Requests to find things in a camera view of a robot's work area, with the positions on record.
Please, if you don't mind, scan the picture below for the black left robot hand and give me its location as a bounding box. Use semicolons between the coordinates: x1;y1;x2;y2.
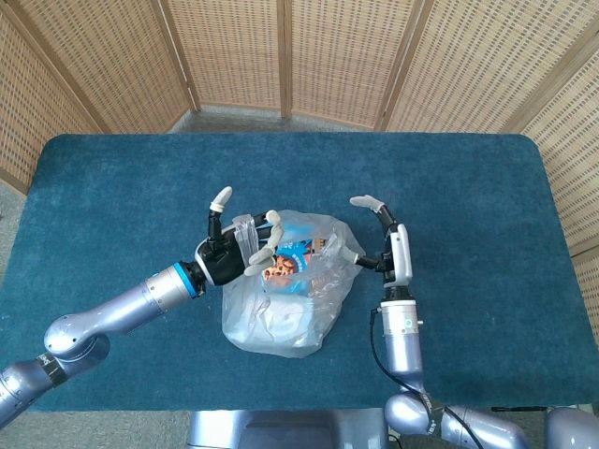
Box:
195;185;285;286

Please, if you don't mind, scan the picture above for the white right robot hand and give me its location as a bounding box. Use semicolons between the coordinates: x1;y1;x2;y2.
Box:
343;195;414;289

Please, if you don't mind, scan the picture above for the blue cookie package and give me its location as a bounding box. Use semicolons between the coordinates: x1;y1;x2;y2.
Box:
261;222;329;296

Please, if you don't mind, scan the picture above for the white tissue pack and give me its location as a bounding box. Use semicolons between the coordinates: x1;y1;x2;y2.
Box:
233;294;338;356

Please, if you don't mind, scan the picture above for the clear plastic shopping bag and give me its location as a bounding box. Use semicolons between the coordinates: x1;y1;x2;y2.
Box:
220;210;366;360

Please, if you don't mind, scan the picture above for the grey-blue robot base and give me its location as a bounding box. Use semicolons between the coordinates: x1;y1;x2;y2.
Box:
186;409;389;449

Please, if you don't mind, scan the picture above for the blue velvet table cloth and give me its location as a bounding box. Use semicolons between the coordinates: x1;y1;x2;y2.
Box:
0;133;592;413

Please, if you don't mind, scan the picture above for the woven bamboo screen panel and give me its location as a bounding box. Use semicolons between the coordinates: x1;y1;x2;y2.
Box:
504;27;599;326
7;0;200;135
158;0;294;118
0;8;102;196
376;0;599;135
278;0;434;131

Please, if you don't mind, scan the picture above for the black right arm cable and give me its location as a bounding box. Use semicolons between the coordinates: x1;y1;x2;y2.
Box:
369;307;486;449

